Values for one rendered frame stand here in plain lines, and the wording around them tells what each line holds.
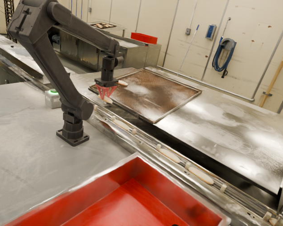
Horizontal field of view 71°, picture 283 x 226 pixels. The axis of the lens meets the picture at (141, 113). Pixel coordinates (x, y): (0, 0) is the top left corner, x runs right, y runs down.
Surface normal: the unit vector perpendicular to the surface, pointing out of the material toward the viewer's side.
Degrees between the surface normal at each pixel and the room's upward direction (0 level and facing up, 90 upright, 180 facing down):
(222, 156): 10
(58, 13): 90
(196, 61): 90
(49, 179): 0
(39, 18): 90
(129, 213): 0
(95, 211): 0
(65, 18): 90
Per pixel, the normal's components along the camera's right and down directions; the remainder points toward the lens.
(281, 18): -0.64, 0.22
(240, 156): 0.07, -0.84
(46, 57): 0.88, 0.36
